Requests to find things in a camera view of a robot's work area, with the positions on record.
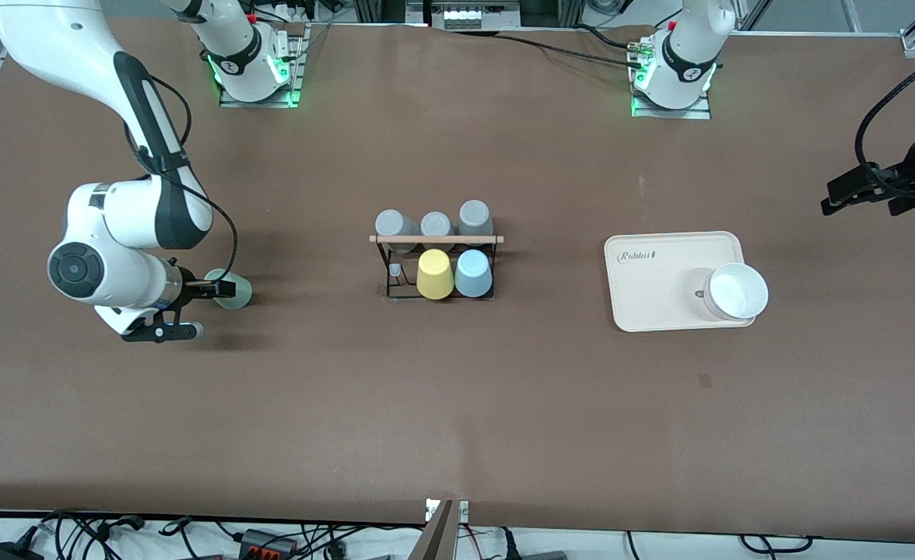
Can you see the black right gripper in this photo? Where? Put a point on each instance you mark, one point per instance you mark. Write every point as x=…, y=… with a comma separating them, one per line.
x=183, y=287

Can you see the pale green cup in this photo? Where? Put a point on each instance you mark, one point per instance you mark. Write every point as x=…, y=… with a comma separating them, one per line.
x=241, y=294

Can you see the light blue cup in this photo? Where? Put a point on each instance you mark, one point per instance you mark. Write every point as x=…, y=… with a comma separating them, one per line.
x=473, y=274

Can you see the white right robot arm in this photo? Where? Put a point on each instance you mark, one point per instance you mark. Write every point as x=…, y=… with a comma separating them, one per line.
x=115, y=233

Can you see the white bowl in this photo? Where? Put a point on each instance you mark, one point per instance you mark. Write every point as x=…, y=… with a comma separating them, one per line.
x=737, y=292

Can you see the grey cup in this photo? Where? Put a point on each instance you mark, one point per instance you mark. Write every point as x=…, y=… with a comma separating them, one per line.
x=475, y=215
x=436, y=224
x=390, y=223

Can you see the yellow cup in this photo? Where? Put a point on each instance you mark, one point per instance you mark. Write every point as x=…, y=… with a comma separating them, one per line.
x=435, y=274

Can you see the beige rectangular tray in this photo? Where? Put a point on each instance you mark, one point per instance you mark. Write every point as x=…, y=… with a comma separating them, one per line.
x=652, y=288

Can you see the black connector with orange levers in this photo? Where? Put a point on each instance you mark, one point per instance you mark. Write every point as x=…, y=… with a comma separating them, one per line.
x=267, y=544

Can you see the black power adapter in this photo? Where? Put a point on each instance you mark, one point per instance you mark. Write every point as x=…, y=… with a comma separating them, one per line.
x=10, y=552

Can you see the white power strip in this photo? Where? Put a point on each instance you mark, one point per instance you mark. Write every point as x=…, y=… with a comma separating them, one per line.
x=469, y=17

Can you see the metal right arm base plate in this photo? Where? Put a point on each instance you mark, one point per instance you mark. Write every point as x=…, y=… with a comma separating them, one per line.
x=296, y=78

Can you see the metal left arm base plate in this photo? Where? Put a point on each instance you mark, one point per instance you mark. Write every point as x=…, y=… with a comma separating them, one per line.
x=664, y=113

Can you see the brown slanted post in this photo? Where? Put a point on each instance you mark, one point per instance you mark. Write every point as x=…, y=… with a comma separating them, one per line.
x=434, y=537

